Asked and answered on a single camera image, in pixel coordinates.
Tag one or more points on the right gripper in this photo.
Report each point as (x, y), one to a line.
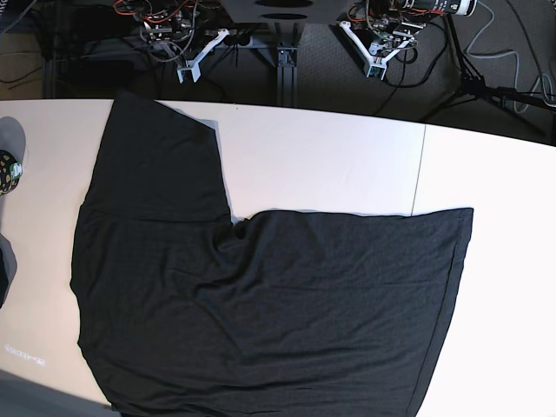
(180, 41)

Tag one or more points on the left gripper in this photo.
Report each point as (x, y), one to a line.
(382, 40)

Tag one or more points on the black T-shirt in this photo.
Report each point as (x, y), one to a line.
(184, 312)

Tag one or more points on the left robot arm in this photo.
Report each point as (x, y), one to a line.
(412, 10)

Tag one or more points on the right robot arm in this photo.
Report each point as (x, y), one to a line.
(208, 15)

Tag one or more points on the black power strip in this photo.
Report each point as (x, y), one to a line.
(240, 41)

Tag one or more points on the black tripod stand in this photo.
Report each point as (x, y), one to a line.
(473, 87)

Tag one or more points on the black patterned round object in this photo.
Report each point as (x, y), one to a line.
(11, 172)

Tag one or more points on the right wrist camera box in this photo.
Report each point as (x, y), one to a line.
(189, 71)

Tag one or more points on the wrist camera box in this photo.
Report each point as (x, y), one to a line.
(189, 71)
(375, 67)

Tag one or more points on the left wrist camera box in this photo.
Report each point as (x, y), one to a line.
(375, 67)

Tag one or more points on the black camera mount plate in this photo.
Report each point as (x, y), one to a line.
(305, 11)

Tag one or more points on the aluminium frame post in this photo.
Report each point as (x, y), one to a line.
(287, 38)

